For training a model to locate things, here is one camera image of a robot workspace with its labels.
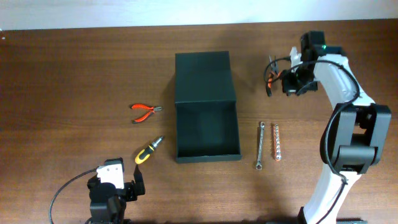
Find orange black needle-nose pliers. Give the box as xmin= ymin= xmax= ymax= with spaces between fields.
xmin=266 ymin=55 xmax=280 ymax=97

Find orange socket bit rail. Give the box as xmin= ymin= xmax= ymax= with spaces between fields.
xmin=273 ymin=124 xmax=282 ymax=161

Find red handled cutting pliers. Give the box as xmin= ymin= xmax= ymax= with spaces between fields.
xmin=129 ymin=103 xmax=164 ymax=124

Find silver ring wrench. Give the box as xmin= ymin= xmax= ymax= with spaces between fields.
xmin=256 ymin=121 xmax=265 ymax=170

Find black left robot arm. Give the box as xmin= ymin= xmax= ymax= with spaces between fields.
xmin=87 ymin=164 xmax=146 ymax=224

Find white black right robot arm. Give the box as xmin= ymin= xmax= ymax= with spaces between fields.
xmin=264 ymin=30 xmax=392 ymax=223

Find yellow black screwdriver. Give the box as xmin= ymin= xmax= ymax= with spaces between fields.
xmin=134 ymin=136 xmax=164 ymax=164

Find black open gift box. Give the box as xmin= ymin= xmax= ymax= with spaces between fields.
xmin=175 ymin=51 xmax=242 ymax=164

